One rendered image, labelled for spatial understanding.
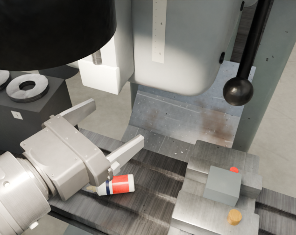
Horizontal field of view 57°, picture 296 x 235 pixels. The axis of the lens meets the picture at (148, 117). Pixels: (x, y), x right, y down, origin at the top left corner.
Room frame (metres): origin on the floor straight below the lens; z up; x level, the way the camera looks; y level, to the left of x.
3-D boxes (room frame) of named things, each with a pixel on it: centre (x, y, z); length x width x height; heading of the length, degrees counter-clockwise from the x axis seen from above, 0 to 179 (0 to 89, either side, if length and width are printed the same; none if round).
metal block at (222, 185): (0.27, -0.14, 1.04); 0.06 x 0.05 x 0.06; 70
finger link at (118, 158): (0.21, 0.03, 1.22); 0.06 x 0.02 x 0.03; 136
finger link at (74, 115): (0.29, 0.11, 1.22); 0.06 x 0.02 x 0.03; 136
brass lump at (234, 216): (0.21, -0.15, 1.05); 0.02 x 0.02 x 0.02
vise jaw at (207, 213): (0.22, -0.12, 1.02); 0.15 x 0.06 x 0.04; 70
